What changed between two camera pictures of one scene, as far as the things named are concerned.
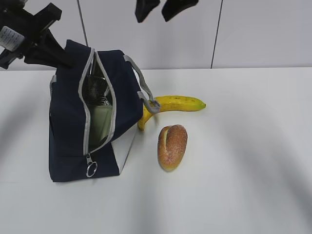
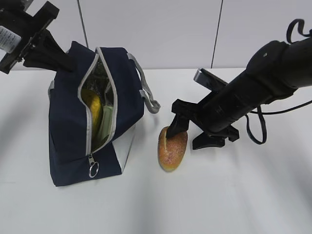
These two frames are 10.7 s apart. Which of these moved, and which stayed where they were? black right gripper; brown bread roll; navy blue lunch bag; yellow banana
Moved: yellow banana; black right gripper
Stayed: navy blue lunch bag; brown bread roll
